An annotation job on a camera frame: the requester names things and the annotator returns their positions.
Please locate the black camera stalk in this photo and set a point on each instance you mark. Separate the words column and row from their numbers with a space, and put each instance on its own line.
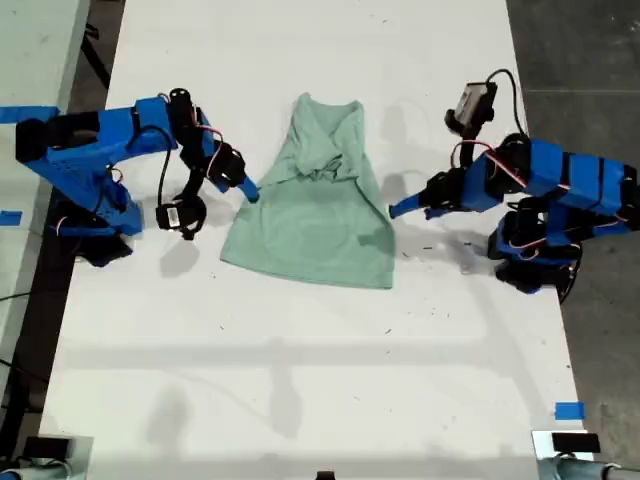
column 192, row 185
column 468, row 137

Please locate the long blue tape strip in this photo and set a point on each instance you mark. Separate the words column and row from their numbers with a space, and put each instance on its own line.
column 20, row 113

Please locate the pale grey pipe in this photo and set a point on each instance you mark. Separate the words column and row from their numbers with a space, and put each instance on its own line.
column 30, row 472
column 580, row 471

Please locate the pale green T-shirt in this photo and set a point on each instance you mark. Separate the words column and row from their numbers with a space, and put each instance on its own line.
column 310, row 240

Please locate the black camera box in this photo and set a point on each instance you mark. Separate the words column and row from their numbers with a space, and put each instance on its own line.
column 472, row 102
column 170, row 216

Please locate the small black box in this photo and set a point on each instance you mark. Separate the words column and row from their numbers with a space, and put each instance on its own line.
column 575, row 442
column 325, row 476
column 46, row 447

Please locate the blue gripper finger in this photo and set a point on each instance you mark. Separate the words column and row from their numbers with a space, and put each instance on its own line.
column 249, row 189
column 435, row 212
column 407, row 206

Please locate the black stand leg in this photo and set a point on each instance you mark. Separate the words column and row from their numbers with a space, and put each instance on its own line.
column 98, row 62

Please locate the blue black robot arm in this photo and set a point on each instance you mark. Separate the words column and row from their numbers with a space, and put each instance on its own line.
column 75, row 155
column 575, row 175

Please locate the short blue tape strip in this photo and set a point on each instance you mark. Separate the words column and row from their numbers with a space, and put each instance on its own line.
column 570, row 411
column 11, row 218

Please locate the pale side table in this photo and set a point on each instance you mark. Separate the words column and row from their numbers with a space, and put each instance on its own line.
column 30, row 50

